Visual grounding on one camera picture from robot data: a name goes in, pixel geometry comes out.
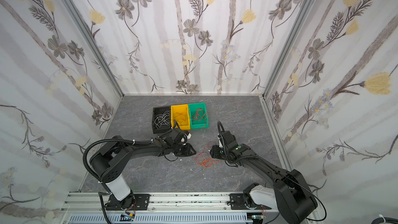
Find orange cable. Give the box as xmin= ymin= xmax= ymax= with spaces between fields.
xmin=174 ymin=109 xmax=189 ymax=125

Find red orange white cables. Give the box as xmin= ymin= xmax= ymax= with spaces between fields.
xmin=194 ymin=141 xmax=220 ymax=168

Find red cable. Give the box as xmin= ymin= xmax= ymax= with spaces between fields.
xmin=191 ymin=107 xmax=208 ymax=123

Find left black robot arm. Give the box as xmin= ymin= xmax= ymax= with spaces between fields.
xmin=83 ymin=122 xmax=197 ymax=224

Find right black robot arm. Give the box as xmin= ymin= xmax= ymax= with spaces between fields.
xmin=210 ymin=121 xmax=327 ymax=224

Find black plastic bin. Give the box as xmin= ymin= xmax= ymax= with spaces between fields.
xmin=152 ymin=106 xmax=172 ymax=134

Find yellow plastic bin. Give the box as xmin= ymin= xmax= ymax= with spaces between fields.
xmin=171 ymin=104 xmax=191 ymax=130

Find green plastic bin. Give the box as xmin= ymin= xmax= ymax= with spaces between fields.
xmin=188 ymin=103 xmax=209 ymax=130

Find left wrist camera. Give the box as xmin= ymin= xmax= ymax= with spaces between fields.
xmin=183 ymin=131 xmax=191 ymax=142

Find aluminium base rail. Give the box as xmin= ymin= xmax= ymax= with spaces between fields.
xmin=62 ymin=191 xmax=318 ymax=224

